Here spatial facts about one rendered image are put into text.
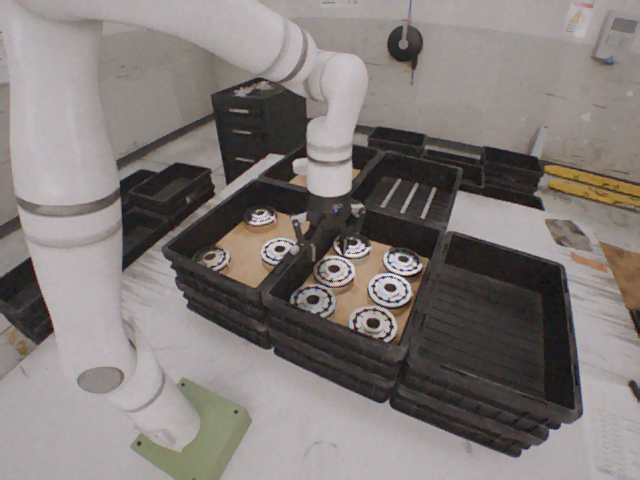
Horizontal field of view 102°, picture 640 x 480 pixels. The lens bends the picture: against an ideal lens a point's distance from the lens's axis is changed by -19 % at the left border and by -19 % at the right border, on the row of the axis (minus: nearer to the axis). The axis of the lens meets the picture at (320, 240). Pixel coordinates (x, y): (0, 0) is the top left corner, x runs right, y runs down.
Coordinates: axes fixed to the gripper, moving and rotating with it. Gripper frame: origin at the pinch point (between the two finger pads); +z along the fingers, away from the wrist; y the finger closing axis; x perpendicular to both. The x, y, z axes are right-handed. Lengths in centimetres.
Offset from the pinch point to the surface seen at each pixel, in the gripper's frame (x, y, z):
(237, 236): 32.1, -17.1, 17.2
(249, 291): 0.3, -16.2, 7.2
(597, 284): -13, 94, 31
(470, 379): -29.7, 14.6, 7.2
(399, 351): -20.9, 6.0, 7.2
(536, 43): 200, 281, -23
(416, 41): 260, 181, -12
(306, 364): -7.2, -7.2, 28.0
